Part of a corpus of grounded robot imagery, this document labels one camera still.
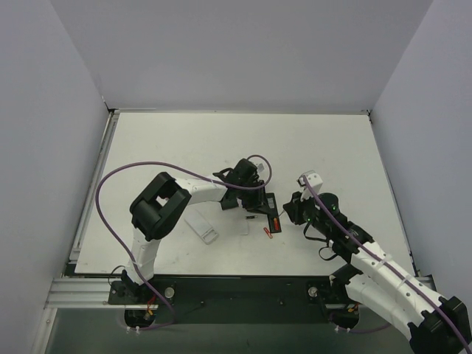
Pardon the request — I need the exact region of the black remote control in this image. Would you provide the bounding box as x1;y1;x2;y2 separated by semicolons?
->
265;192;282;234

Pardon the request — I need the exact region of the white battery cover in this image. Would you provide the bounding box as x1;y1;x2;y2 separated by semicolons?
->
240;220;250;236

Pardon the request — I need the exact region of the white remote control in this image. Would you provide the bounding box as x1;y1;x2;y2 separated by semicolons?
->
184;209;219;245

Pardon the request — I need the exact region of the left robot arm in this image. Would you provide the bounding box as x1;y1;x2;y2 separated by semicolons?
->
121;159;278;304

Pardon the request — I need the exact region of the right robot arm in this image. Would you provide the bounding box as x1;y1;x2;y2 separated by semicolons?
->
283;192;471;353

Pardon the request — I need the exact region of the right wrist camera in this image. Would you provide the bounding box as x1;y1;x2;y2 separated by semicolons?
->
297;170;323;201

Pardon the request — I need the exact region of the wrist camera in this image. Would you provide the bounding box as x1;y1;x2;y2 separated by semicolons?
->
255;163;265;173
297;170;323;201

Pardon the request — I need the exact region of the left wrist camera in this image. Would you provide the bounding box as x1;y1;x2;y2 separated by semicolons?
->
255;163;265;173

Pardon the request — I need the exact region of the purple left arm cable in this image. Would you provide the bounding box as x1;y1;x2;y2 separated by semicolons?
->
94;153;273;331

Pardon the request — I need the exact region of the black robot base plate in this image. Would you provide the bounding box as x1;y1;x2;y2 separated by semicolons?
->
108;275;360;327

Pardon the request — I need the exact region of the aluminium frame rail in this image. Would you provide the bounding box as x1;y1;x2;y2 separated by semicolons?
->
44;110;120;309

